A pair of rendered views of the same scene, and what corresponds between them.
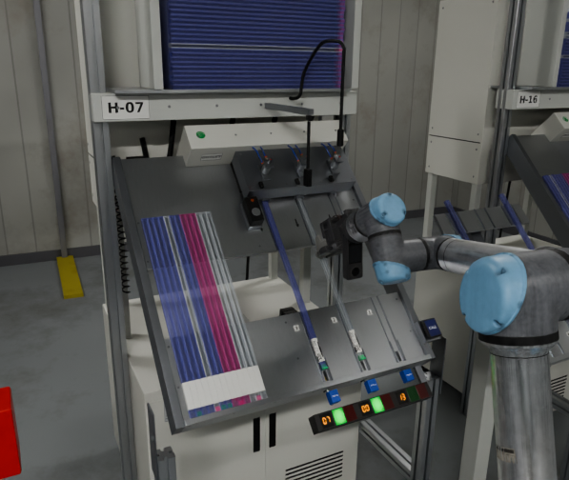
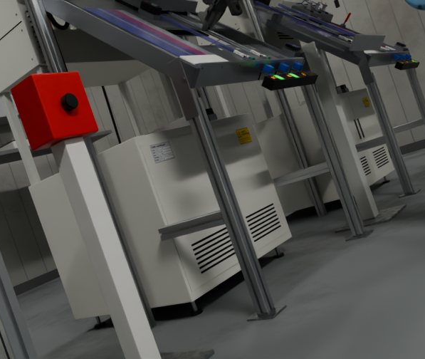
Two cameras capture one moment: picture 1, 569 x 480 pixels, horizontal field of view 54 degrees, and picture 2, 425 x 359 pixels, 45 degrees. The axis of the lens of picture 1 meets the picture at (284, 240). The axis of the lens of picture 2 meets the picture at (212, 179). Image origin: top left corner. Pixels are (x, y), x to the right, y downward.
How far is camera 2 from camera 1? 1.39 m
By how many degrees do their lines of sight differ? 30
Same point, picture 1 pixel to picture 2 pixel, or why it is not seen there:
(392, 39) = (114, 89)
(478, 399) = (336, 119)
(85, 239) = not seen: outside the picture
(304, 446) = (248, 196)
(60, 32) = not seen: outside the picture
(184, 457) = (178, 198)
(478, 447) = (352, 152)
